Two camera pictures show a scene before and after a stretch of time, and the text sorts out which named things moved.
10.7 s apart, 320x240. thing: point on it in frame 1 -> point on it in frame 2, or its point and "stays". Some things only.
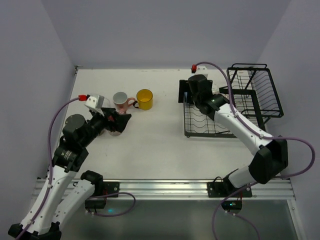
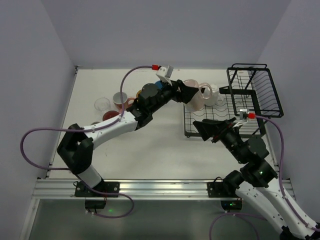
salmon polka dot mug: [121, 100] stays
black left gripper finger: [108, 111] -> [187, 90]
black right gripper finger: [183, 87] -> [209, 128]
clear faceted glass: [106, 103] stays
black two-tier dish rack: [251, 91] stays
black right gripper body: [183, 91] -> [220, 132]
